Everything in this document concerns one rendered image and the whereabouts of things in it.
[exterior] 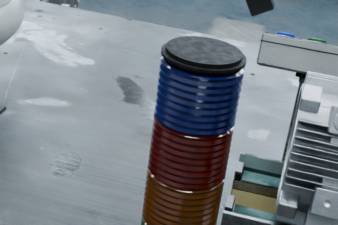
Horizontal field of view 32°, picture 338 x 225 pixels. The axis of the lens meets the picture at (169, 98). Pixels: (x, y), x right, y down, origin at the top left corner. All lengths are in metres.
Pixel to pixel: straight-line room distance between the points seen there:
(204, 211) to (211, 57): 0.12
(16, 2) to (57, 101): 0.22
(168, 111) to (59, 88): 0.92
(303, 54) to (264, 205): 0.24
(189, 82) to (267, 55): 0.55
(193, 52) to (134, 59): 1.11
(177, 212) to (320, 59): 0.54
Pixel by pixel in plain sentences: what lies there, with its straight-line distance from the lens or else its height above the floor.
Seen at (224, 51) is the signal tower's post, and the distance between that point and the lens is 0.42.
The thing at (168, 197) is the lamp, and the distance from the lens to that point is 0.44.
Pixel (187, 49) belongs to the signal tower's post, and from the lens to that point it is 0.41.
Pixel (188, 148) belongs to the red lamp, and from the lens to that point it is 0.42.
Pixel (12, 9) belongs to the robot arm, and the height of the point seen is 0.98.
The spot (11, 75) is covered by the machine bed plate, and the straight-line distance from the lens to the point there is 1.39.
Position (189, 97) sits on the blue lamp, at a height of 1.19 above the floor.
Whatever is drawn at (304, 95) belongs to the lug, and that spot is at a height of 1.10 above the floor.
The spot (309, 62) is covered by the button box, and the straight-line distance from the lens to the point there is 0.94.
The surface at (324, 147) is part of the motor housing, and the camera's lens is 0.68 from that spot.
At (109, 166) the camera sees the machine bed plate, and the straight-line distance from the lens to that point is 1.05.
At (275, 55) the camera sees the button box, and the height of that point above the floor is 1.05.
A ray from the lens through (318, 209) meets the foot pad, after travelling 0.67.
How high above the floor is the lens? 1.36
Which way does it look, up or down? 25 degrees down
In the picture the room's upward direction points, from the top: 7 degrees clockwise
